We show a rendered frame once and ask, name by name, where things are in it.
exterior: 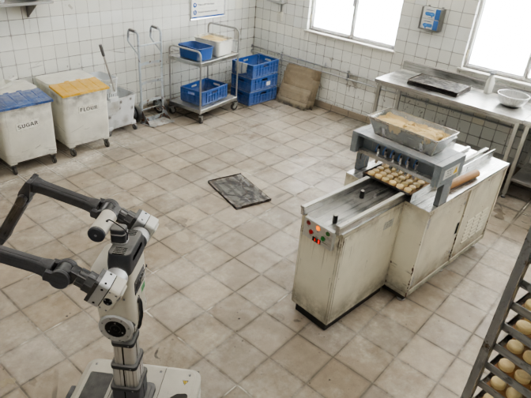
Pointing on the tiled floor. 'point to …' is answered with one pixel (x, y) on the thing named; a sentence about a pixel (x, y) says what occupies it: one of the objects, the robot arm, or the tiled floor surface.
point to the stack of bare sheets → (239, 191)
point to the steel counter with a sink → (480, 103)
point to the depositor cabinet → (438, 225)
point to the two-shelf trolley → (201, 79)
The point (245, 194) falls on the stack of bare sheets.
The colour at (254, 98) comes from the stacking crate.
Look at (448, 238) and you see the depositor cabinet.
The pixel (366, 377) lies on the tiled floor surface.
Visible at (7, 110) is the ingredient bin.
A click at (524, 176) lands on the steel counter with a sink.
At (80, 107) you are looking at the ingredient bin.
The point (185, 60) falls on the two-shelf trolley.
